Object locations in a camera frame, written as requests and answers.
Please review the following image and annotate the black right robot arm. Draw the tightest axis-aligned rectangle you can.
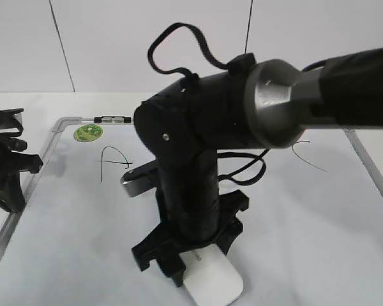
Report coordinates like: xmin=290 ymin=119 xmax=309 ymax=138
xmin=121 ymin=48 xmax=383 ymax=286

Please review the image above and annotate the black silver marker pen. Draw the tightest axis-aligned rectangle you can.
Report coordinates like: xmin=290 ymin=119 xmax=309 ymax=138
xmin=80 ymin=116 xmax=133 ymax=124

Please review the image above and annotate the white board with aluminium frame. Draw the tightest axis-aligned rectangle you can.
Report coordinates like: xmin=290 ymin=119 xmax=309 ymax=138
xmin=0 ymin=125 xmax=383 ymax=305

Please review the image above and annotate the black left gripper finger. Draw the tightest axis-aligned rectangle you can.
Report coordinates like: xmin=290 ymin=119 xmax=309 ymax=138
xmin=0 ymin=175 xmax=26 ymax=213
xmin=14 ymin=152 xmax=43 ymax=173

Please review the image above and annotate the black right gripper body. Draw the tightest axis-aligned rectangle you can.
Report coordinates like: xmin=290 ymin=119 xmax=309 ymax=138
xmin=131 ymin=190 xmax=249 ymax=271

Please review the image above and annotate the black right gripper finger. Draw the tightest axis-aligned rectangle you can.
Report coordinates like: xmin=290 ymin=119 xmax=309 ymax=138
xmin=156 ymin=250 xmax=186 ymax=288

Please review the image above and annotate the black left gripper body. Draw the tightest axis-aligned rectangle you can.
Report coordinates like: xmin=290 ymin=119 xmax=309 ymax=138
xmin=0 ymin=108 xmax=27 ymax=183

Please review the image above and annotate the green round magnet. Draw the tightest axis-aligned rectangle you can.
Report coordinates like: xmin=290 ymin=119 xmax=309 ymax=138
xmin=73 ymin=124 xmax=103 ymax=143

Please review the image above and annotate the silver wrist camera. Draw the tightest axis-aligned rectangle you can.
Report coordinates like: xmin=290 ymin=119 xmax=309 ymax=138
xmin=120 ymin=160 xmax=160 ymax=198

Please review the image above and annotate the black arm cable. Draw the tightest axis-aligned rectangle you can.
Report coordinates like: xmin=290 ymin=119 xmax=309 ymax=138
xmin=147 ymin=22 xmax=267 ymax=187

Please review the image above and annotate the white whiteboard eraser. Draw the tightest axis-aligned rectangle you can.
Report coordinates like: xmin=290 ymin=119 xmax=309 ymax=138
xmin=180 ymin=244 xmax=244 ymax=306

